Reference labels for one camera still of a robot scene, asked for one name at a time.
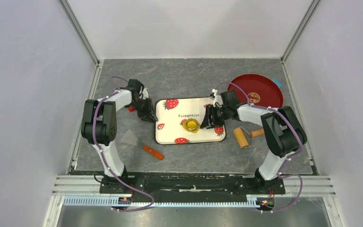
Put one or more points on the white strawberry print tray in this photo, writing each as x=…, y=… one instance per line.
x=171, y=112

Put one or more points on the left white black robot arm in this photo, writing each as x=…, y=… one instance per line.
x=99, y=122

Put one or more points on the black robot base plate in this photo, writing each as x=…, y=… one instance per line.
x=187, y=187

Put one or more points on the aluminium frame rail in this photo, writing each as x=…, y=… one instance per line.
x=84, y=191

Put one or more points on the small blue plastic piece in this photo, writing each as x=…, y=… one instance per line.
x=278, y=83

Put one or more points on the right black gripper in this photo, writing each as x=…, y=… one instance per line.
x=209, y=123

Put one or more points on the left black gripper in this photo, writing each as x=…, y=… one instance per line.
x=150, y=107

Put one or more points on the round red plate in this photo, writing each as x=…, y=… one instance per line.
x=258, y=90

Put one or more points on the small red cap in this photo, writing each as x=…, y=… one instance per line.
x=131, y=109

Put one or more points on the wooden dough roller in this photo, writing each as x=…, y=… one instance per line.
x=244, y=137

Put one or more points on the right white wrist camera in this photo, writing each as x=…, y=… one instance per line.
x=214, y=94

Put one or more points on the orange handled metal scraper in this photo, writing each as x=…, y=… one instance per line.
x=130, y=138

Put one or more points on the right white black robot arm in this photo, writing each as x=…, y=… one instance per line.
x=283, y=132

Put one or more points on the yellow dough piece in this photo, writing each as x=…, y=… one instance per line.
x=190, y=125

